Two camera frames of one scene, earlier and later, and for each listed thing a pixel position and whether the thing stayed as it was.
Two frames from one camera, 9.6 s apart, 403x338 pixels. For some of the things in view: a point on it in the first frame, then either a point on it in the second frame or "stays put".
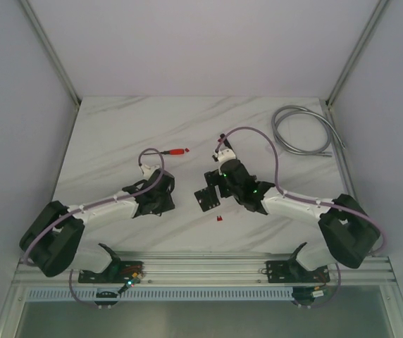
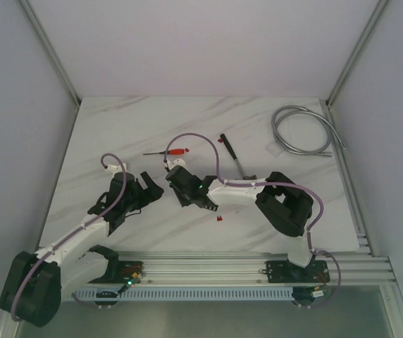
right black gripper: (215, 178) -> (182, 200)
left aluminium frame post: (63, 76) stays put
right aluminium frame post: (380, 11) stays put
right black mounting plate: (292, 272) stays put
